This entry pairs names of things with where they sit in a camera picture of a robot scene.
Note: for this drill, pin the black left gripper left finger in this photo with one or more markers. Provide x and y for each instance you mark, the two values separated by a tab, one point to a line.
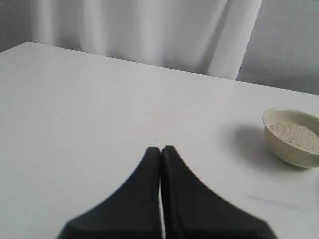
131	212

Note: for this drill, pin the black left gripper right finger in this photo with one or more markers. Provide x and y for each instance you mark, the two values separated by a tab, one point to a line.
192	211

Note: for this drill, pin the small cream ceramic bowl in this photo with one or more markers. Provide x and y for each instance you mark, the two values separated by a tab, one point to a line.
285	151

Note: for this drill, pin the white rice grains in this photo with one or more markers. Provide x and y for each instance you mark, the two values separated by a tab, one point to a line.
297	135

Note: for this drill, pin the white backdrop curtain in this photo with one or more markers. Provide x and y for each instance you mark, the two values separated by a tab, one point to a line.
267	42

